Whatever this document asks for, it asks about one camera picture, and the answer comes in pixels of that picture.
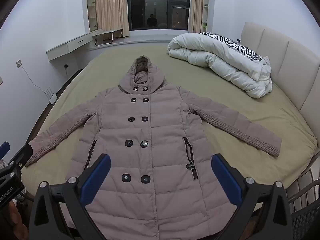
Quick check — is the beige curtain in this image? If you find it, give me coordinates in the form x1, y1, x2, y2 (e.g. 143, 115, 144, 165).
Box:
94, 0, 129, 38
187, 0, 204, 33

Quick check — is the white router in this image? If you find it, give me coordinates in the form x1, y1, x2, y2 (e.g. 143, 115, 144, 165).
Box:
46, 87, 57, 104

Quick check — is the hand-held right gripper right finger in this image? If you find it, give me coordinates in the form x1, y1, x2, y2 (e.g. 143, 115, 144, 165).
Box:
211, 154, 293, 240

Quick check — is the white floating desk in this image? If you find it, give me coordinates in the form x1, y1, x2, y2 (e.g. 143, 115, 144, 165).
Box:
46, 29, 104, 61

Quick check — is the pink padded hooded coat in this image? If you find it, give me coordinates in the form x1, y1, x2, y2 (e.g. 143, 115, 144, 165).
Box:
24, 56, 282, 240

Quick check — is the small folding table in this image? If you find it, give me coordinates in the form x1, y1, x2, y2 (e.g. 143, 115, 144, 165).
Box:
92, 28, 123, 47

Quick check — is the black mesh chair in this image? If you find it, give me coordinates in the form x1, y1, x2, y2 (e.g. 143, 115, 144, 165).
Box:
287, 179, 320, 240

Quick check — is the white cable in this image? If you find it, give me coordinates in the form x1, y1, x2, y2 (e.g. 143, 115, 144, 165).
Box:
20, 65, 52, 98

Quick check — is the dark framed window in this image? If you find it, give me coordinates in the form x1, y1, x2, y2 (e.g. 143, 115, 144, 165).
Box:
127, 0, 192, 30

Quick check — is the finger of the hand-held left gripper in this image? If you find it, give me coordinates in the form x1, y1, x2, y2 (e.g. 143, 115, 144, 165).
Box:
0, 142, 10, 159
9, 144, 33, 168

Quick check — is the white folded duvet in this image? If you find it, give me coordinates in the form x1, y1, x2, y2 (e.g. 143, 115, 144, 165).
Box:
167, 32, 273, 99

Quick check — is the bed with olive sheet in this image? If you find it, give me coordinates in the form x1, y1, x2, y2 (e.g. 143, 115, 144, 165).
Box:
20, 44, 318, 205

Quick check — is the beige padded headboard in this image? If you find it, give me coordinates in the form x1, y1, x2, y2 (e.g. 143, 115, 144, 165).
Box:
240, 21, 320, 145

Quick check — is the white wall shelf unit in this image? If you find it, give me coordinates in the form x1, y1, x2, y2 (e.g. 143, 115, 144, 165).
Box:
202, 0, 209, 33
87, 0, 98, 32

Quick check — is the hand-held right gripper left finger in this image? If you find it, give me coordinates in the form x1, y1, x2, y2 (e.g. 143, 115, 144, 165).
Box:
29, 153, 112, 240

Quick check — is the zebra striped pillow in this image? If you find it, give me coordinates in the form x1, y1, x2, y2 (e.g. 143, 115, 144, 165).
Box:
200, 32, 262, 61

